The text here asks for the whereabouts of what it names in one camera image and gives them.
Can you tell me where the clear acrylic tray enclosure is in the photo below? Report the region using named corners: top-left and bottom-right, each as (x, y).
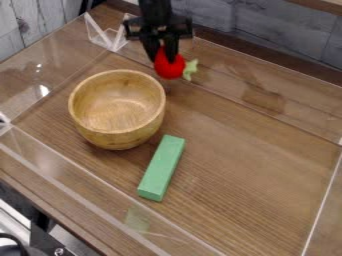
top-left (0, 20), bottom-right (342, 256)

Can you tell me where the green rectangular block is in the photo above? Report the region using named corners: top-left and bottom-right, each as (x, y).
top-left (137, 135), bottom-right (185, 202)

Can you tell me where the black metal mount bracket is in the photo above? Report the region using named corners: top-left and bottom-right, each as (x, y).
top-left (29, 223), bottom-right (76, 256)

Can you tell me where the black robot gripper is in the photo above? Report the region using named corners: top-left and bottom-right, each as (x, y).
top-left (121, 14), bottom-right (193, 63)

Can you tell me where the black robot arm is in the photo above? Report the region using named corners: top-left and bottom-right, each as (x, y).
top-left (122, 0), bottom-right (193, 63)

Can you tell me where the clear acrylic corner bracket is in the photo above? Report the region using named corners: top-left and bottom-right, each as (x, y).
top-left (84, 13), bottom-right (128, 52)

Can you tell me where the black cable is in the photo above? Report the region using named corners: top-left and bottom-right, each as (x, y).
top-left (0, 232), bottom-right (32, 256)

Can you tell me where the wooden bowl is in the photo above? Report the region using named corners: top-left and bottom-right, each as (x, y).
top-left (68, 69), bottom-right (165, 150)

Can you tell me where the red plush fruit green leaf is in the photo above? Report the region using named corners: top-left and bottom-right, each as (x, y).
top-left (153, 47), bottom-right (199, 81)

